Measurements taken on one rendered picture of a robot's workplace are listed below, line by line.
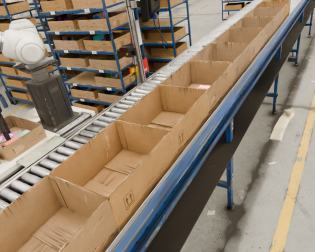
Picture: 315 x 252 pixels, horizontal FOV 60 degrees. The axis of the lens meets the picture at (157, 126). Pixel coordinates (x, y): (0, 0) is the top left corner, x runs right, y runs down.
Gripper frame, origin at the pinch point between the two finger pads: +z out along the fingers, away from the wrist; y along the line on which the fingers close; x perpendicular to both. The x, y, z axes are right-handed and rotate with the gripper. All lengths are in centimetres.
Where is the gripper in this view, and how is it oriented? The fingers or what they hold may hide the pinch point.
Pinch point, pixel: (7, 133)
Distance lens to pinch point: 211.8
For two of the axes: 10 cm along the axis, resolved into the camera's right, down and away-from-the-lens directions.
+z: 1.5, 8.4, 5.2
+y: 4.2, 4.2, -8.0
